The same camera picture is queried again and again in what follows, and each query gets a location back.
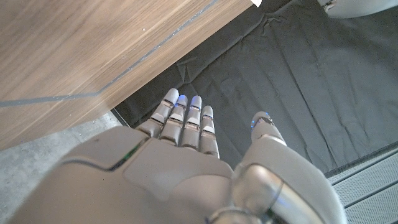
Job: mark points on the black fabric backdrop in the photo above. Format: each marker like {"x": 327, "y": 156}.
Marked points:
{"x": 280, "y": 77}

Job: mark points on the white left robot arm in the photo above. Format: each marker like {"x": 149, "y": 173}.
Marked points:
{"x": 357, "y": 7}

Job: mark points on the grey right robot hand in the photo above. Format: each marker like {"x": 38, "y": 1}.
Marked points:
{"x": 174, "y": 180}

